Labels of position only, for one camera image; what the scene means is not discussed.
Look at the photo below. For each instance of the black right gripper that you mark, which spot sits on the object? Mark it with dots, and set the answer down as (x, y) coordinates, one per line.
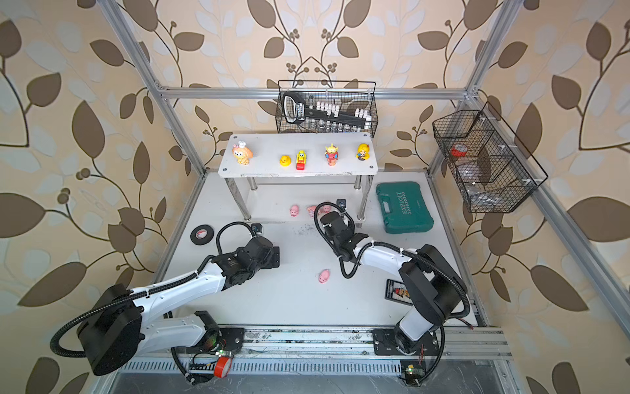
(352, 227)

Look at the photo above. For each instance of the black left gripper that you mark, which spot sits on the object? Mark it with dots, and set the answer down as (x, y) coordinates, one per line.
(270, 263)

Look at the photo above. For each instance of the large pink pig toy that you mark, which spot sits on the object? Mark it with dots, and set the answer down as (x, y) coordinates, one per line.
(312, 211)

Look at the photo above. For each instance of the alien figure toy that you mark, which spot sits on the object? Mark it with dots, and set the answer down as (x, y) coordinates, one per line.
(332, 155)

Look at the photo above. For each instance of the yellow bear toy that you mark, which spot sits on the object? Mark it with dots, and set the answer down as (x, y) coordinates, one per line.
(363, 152)

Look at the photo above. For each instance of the yellow red toy car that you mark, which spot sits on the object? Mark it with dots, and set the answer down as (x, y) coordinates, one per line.
(301, 160)

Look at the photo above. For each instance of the yellow rubber duck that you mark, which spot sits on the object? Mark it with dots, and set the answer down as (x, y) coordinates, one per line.
(285, 161)

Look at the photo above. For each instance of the orange cat toy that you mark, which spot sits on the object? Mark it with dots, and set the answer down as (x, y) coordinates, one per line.
(242, 153)

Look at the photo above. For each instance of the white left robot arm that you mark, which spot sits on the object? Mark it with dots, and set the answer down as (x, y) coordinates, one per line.
(125, 323)

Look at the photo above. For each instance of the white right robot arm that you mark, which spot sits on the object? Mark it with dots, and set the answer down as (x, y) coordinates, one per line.
(436, 291)

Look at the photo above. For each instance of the black tape roll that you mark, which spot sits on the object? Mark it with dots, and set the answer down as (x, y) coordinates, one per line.
(202, 235)

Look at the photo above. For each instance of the green plastic tool case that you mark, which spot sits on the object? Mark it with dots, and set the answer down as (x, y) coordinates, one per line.
(403, 208)

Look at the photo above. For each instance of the white two-tier shelf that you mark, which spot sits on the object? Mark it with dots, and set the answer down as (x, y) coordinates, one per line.
(274, 178)

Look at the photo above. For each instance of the red emergency button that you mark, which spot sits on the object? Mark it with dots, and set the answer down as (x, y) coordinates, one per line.
(222, 367)

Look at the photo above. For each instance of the black socket set holder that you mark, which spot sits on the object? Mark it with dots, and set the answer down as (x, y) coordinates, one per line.
(297, 108)

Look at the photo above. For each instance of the red tape roll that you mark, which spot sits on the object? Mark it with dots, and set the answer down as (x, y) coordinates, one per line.
(459, 150)

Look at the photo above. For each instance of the black wire basket back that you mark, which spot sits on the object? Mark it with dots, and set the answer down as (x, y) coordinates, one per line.
(347, 93)

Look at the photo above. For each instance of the black wire basket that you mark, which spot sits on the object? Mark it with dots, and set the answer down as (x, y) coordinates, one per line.
(500, 170)
(347, 93)

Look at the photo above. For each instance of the black wire basket right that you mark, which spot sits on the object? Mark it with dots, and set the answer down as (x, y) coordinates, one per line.
(500, 170)

